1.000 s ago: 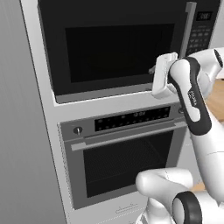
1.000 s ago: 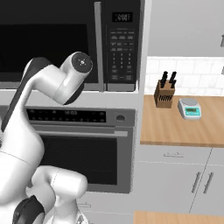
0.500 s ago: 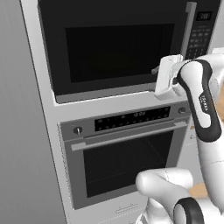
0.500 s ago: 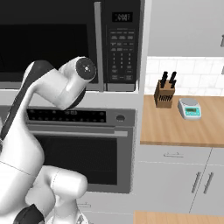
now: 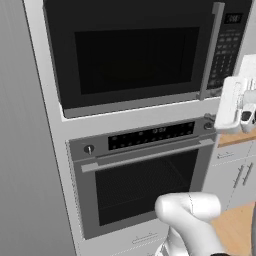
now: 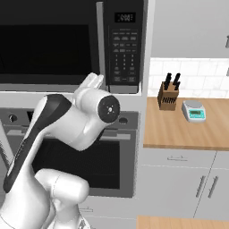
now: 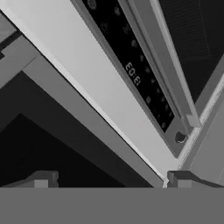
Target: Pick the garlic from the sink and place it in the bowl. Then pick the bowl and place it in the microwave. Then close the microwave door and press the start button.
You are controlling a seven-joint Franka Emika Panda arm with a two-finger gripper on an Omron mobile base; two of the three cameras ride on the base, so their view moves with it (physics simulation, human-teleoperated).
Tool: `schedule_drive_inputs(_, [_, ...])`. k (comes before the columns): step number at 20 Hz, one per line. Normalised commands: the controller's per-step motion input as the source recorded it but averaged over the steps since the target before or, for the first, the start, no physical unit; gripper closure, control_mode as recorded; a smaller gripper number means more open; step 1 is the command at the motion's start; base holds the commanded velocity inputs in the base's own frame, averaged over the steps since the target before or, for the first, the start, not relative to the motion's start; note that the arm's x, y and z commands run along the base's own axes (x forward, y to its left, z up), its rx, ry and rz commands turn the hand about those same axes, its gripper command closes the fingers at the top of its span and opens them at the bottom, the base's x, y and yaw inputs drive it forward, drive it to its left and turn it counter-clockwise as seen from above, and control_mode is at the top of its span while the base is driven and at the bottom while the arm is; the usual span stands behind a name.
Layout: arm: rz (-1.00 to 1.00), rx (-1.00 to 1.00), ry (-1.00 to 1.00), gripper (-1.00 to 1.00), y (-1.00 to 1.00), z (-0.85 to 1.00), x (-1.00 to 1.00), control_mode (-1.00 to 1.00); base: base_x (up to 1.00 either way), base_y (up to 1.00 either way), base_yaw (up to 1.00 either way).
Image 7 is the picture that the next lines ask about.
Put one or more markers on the grey microwave oven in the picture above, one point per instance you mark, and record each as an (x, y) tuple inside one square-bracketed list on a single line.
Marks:
[(163, 58)]

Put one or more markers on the round microwave start button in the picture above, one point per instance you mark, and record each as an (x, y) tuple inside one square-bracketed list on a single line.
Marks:
[(180, 137)]

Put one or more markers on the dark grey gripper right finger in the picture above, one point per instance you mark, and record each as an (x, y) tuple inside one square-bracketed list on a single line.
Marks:
[(182, 178)]

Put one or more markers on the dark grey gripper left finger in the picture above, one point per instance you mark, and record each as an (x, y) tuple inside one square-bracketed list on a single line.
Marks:
[(43, 178)]

